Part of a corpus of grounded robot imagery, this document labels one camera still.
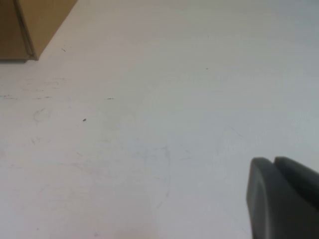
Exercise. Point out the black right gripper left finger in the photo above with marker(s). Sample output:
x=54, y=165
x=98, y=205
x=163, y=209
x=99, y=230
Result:
x=264, y=199

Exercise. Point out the lower cardboard drawer with window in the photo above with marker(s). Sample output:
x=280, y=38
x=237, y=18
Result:
x=47, y=22

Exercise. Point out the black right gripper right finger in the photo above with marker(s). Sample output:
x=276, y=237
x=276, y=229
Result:
x=301, y=181

